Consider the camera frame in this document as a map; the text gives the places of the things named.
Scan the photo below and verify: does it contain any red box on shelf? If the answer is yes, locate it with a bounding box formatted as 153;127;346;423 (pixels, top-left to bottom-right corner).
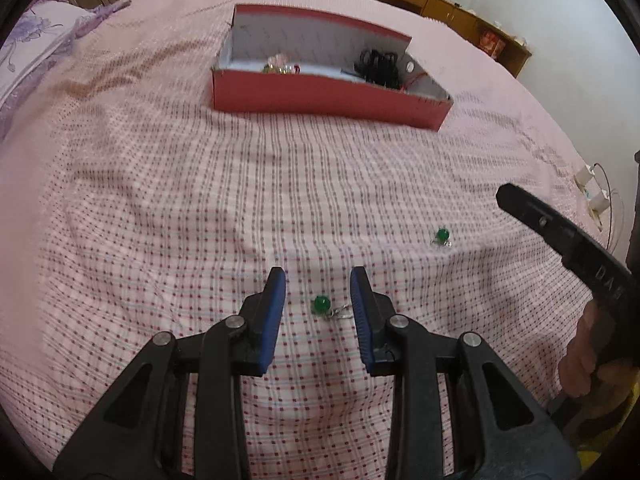
478;29;506;60

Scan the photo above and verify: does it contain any pink pig bead bracelet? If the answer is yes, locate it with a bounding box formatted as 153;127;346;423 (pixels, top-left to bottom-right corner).
261;53;302;75

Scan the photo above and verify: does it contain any right hand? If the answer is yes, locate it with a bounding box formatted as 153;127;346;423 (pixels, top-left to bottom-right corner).
558;299;639;410

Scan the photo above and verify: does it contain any red cardboard box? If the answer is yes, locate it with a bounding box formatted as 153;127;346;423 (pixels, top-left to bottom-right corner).
212;3;454;131

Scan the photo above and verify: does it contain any green bead earring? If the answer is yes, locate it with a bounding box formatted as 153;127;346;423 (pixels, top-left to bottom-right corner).
310;295;352;321
432;228;452;248

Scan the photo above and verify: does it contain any purple floral pillow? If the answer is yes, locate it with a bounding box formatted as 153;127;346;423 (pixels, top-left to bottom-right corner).
1;0;130;136

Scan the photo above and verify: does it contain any pink checked bedspread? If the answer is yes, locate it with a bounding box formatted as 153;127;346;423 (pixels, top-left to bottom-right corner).
1;0;605;479

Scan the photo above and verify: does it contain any black feather hair clip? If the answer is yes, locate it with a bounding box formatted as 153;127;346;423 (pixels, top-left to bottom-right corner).
341;49;405;91

